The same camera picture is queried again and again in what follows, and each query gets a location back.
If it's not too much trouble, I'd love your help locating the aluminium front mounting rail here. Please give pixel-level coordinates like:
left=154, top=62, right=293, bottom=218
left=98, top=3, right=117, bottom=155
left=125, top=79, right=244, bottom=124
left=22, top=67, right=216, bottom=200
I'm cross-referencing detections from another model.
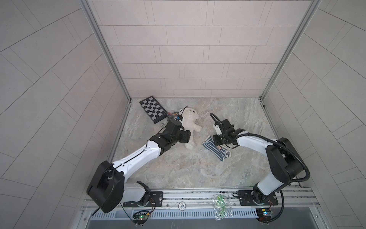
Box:
left=82, top=186, right=319, bottom=212

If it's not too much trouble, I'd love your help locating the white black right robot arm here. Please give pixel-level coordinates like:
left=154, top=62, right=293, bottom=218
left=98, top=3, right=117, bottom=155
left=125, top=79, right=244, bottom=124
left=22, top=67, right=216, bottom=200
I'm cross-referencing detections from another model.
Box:
left=210, top=113, right=310, bottom=205

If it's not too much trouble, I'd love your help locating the black corrugated cable conduit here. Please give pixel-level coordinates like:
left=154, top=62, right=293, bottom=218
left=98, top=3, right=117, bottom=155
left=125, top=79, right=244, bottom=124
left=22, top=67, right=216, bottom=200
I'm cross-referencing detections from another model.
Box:
left=209, top=112, right=311, bottom=223

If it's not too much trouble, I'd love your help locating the left green circuit board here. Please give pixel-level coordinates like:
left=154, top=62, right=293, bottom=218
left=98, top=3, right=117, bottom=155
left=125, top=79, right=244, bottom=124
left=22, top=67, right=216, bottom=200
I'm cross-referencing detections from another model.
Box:
left=132, top=210, right=151, bottom=225

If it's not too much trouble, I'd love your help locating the bag of colourful small parts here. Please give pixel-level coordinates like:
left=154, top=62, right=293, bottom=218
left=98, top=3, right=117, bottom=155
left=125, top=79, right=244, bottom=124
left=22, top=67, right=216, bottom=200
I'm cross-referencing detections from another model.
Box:
left=167, top=112, right=180, bottom=122

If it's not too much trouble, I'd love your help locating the clear bag of green parts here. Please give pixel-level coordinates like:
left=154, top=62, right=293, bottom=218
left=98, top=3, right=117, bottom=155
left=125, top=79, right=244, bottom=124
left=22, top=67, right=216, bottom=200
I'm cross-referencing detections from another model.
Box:
left=213, top=194, right=233, bottom=220

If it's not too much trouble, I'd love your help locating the aluminium corner post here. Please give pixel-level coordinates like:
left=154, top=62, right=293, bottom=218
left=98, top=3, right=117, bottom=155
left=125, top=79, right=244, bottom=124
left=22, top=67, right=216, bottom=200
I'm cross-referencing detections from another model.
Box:
left=259, top=0, right=322, bottom=103
left=79, top=0, right=132, bottom=103

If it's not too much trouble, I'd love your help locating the round silver rail knob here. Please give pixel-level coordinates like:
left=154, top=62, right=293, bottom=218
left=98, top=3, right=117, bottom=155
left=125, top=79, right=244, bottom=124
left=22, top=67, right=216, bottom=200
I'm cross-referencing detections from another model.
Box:
left=178, top=201, right=186, bottom=211

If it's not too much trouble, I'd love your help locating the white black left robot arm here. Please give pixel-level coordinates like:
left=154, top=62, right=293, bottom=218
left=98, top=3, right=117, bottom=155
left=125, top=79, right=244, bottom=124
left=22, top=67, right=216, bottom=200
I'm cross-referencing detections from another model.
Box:
left=86, top=120, right=191, bottom=213

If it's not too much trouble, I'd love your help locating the right aluminium corner post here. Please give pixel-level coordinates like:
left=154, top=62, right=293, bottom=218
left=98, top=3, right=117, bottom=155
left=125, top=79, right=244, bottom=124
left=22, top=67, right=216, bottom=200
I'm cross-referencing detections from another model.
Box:
left=259, top=0, right=322, bottom=103

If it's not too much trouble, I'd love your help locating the black white chessboard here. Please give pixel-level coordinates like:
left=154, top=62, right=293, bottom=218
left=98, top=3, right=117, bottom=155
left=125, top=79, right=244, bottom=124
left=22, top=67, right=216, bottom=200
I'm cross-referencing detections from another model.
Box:
left=139, top=96, right=167, bottom=124

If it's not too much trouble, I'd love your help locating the right circuit board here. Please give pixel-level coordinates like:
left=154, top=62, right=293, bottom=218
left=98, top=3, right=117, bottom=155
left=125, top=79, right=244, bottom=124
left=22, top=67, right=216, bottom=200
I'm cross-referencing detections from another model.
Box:
left=255, top=208, right=274, bottom=223

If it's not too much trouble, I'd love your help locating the left aluminium corner post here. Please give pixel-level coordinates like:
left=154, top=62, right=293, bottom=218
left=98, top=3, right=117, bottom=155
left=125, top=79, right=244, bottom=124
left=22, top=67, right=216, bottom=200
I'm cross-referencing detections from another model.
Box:
left=79, top=0, right=132, bottom=103

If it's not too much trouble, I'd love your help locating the white fluffy teddy bear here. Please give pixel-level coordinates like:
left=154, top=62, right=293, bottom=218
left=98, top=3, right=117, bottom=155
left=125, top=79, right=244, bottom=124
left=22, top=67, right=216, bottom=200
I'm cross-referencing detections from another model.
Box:
left=182, top=108, right=202, bottom=150

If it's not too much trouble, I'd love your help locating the blue white striped knit sweater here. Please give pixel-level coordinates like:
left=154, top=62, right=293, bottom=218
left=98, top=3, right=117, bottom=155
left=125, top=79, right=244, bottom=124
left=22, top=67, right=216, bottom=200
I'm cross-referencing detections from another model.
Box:
left=203, top=136, right=231, bottom=162

